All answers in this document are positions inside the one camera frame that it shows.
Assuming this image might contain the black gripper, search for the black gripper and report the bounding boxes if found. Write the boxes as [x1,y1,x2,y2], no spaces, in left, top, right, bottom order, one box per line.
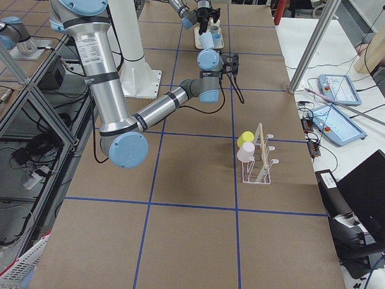
[197,7,220,34]

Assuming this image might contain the blue plastic cup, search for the blue plastic cup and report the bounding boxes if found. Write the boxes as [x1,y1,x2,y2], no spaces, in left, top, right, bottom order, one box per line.
[199,32,215,49]
[212,33,221,46]

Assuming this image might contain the yellow plastic cup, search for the yellow plastic cup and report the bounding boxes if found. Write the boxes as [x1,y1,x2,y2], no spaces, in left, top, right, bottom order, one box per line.
[236,131,254,148]

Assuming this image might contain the pink plastic cup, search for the pink plastic cup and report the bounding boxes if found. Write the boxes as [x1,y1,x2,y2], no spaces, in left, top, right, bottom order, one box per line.
[236,141,255,163]

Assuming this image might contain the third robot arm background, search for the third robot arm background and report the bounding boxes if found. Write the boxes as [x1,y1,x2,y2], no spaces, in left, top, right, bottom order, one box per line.
[1,16,42,60]

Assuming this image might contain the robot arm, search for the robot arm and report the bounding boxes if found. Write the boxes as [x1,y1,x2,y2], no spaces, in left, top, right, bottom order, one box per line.
[167,0,221,35]
[51,1,224,169]

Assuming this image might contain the cream plastic cup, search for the cream plastic cup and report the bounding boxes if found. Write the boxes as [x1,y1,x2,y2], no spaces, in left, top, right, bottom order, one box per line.
[210,18,220,27]

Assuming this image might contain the grey plastic cup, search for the grey plastic cup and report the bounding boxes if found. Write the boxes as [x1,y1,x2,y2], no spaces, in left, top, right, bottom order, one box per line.
[209,25,219,34]

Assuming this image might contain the blue plastic cup front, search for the blue plastic cup front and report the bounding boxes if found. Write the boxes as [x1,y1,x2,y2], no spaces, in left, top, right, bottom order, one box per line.
[212,33,221,46]

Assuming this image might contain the cream plastic tray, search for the cream plastic tray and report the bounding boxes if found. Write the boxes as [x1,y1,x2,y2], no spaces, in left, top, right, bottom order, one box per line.
[194,26,224,49]

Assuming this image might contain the red cylinder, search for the red cylinder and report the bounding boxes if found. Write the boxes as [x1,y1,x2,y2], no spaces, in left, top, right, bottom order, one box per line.
[274,0,287,25]

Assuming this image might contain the blue teach pendant far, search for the blue teach pendant far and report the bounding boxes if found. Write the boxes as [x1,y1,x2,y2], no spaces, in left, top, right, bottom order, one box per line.
[319,74,362,106]

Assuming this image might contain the blue teach pendant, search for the blue teach pendant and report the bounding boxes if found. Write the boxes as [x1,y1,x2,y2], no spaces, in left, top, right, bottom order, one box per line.
[307,104,367,147]
[319,74,362,106]

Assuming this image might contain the blue teach pendant near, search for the blue teach pendant near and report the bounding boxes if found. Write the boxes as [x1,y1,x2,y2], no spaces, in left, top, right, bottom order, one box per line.
[307,104,367,147]

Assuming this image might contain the green tipped grabber stick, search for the green tipped grabber stick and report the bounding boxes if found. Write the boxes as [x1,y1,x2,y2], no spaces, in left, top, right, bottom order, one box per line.
[303,87,385,125]

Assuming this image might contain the white perforated basket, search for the white perforated basket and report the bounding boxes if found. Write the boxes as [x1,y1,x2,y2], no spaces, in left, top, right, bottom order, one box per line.
[1,232,51,289]

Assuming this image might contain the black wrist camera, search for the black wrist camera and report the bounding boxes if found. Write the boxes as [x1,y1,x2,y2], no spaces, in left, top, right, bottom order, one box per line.
[220,54,239,76]

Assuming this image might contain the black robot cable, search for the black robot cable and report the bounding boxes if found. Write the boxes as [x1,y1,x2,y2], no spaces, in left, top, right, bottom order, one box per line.
[180,72,245,114]

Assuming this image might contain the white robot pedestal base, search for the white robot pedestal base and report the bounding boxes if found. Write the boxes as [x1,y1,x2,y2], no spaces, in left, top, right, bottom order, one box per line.
[107,0,162,99]

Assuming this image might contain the aluminium frame post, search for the aluminium frame post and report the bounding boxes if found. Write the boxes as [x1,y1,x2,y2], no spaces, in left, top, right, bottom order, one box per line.
[288,0,341,94]

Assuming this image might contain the white wire cup rack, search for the white wire cup rack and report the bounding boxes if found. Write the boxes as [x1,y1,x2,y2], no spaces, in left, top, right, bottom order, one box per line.
[238,123,279,185]

